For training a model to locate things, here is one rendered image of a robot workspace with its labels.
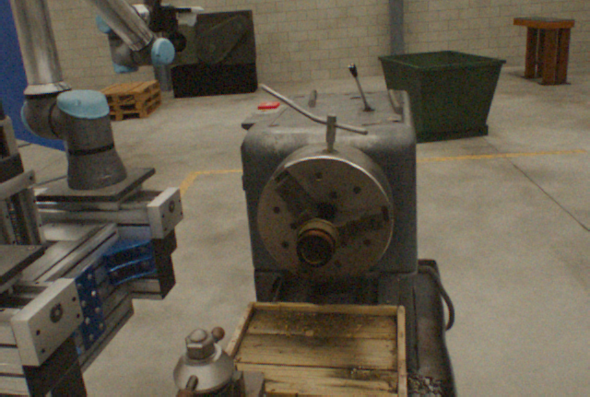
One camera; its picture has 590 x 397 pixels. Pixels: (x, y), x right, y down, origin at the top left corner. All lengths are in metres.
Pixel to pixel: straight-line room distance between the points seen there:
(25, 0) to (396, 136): 0.97
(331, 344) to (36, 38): 1.02
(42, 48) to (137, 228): 0.51
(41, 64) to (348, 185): 0.83
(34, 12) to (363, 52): 9.94
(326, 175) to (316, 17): 9.96
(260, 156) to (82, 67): 10.99
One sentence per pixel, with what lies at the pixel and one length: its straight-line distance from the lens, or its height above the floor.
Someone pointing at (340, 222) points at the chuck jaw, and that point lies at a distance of 1.16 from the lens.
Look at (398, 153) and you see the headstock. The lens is 1.32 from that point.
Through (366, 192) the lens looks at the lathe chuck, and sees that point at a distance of 1.19.
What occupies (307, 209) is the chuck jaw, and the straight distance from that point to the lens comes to 1.15.
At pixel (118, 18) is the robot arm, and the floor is 1.56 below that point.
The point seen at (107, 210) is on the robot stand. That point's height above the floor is 1.10.
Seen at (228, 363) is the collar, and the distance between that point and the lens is 0.72.
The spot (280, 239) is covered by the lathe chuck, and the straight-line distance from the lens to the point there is 1.27.
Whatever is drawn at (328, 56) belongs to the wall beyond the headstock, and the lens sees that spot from 11.15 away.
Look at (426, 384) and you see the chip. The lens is 1.57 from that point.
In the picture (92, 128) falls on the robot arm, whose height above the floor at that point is 1.31.
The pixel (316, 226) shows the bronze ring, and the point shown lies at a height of 1.12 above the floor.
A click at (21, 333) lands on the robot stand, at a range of 1.00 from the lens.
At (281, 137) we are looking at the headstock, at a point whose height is 1.24.
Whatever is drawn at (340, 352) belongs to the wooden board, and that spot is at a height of 0.89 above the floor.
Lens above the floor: 1.57
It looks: 18 degrees down
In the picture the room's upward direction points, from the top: 5 degrees counter-clockwise
